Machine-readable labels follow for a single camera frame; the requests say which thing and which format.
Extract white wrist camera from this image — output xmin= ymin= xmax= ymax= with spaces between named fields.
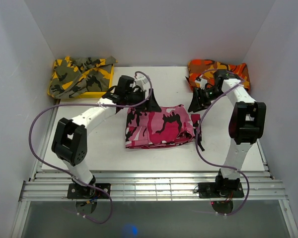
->
xmin=135 ymin=74 xmax=149 ymax=88
xmin=195 ymin=75 xmax=208 ymax=89

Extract yellow plastic tray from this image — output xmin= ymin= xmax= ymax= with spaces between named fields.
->
xmin=47 ymin=63 xmax=114 ymax=99

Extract orange camouflage folded trousers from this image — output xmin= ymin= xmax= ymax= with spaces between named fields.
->
xmin=186 ymin=59 xmax=251 ymax=91

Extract aluminium rail frame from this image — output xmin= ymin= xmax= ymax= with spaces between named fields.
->
xmin=11 ymin=98 xmax=298 ymax=238

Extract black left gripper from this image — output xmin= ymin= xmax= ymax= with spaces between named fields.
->
xmin=126 ymin=89 xmax=162 ymax=113

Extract pink camouflage trousers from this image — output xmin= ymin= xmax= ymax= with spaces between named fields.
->
xmin=125 ymin=104 xmax=201 ymax=149

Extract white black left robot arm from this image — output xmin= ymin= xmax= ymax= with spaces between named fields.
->
xmin=52 ymin=71 xmax=161 ymax=198

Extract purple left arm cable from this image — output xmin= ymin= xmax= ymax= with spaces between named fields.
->
xmin=28 ymin=71 xmax=153 ymax=224

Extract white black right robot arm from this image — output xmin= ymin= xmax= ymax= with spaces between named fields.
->
xmin=188 ymin=69 xmax=266 ymax=201

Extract green yellow camouflage trousers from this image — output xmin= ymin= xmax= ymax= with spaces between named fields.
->
xmin=47 ymin=56 xmax=117 ymax=100

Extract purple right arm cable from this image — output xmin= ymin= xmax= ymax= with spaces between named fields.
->
xmin=190 ymin=68 xmax=250 ymax=216

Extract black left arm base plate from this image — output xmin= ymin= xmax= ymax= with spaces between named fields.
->
xmin=67 ymin=182 xmax=108 ymax=199

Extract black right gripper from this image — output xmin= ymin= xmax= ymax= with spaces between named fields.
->
xmin=188 ymin=87 xmax=226 ymax=113

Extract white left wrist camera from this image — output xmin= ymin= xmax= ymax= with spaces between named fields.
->
xmin=135 ymin=74 xmax=149 ymax=88

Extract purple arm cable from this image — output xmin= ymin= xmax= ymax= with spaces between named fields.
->
xmin=28 ymin=71 xmax=153 ymax=224
xmin=190 ymin=68 xmax=250 ymax=216

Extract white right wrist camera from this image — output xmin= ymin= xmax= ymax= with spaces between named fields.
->
xmin=195 ymin=75 xmax=208 ymax=89

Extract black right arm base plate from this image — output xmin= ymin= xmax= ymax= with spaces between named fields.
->
xmin=198 ymin=182 xmax=244 ymax=198

